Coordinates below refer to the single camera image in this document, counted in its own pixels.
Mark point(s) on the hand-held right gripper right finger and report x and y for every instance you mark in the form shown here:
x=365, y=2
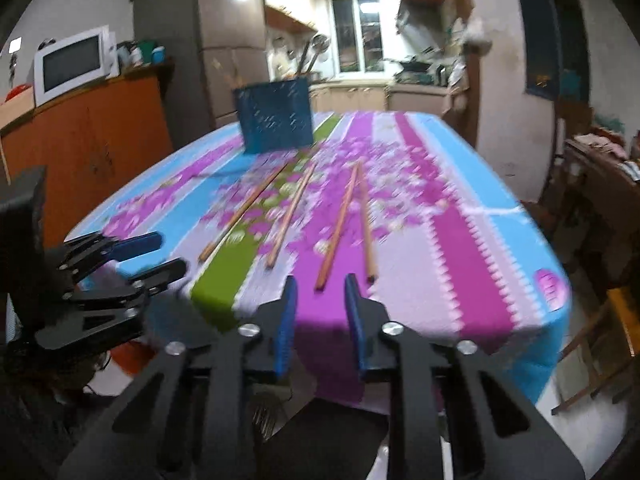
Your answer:
x=357, y=325

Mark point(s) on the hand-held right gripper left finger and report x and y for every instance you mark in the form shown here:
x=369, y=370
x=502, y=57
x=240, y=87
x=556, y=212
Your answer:
x=285, y=325

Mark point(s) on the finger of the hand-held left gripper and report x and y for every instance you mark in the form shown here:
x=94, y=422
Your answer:
x=165, y=270
x=140, y=243

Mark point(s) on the blue perforated utensil holder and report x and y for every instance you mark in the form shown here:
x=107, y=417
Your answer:
x=275, y=120

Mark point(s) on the red stool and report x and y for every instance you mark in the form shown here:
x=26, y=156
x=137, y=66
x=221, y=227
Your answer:
x=127, y=357

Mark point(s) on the orange wooden cabinet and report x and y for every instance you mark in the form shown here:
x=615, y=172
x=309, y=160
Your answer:
x=100, y=130

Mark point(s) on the person's dark pants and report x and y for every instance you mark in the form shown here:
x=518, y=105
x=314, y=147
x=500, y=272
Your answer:
x=325, y=445

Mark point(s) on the striped floral tablecloth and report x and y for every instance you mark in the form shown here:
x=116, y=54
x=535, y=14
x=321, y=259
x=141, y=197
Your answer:
x=450, y=240

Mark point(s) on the cardboard box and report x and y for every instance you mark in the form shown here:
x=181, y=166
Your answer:
x=15, y=112

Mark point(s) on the red object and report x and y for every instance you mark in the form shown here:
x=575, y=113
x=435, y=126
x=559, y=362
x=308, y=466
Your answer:
x=19, y=93

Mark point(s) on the dark clothing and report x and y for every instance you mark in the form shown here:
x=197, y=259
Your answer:
x=30, y=410

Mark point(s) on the white jar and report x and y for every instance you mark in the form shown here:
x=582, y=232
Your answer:
x=134, y=56

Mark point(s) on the blue cup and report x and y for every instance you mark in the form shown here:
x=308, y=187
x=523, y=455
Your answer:
x=159, y=56

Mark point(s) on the white microwave oven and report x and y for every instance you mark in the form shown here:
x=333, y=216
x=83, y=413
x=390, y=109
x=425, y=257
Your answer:
x=70, y=67

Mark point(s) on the green cup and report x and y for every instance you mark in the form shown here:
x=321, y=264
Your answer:
x=146, y=52

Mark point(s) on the kitchen base cabinets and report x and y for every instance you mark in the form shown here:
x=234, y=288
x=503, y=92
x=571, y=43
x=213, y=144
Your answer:
x=350, y=97

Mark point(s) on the grey refrigerator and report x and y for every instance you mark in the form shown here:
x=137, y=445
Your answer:
x=225, y=20

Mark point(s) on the wooden stick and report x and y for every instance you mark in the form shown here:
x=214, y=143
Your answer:
x=303, y=62

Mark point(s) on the metal kettle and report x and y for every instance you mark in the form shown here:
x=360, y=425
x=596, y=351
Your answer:
x=441, y=75

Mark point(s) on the hanging cloth rags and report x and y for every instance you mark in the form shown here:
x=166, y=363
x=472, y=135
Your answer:
x=457, y=80

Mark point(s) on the black wok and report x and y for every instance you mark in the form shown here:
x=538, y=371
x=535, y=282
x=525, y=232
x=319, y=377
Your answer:
x=412, y=65

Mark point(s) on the light wooden chair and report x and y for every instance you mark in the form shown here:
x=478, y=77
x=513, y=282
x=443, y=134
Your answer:
x=625, y=310

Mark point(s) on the hanging metal strainer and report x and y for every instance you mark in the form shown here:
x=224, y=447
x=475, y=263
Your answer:
x=320, y=43

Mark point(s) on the dark wooden side table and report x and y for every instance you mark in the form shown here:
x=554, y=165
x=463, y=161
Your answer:
x=600, y=200

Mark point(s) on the kitchen window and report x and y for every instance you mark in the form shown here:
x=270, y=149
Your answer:
x=357, y=30

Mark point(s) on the range hood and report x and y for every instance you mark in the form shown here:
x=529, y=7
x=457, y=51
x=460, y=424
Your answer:
x=420, y=30

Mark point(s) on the dark wooden chair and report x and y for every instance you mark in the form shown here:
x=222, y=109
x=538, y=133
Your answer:
x=575, y=115

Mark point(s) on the folded cloths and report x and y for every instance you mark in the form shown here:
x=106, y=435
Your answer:
x=600, y=142

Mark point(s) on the white plastic bag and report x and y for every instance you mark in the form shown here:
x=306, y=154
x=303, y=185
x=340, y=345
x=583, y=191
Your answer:
x=475, y=32

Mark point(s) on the white wall socket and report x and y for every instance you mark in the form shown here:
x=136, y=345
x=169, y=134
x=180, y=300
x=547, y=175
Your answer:
x=13, y=44

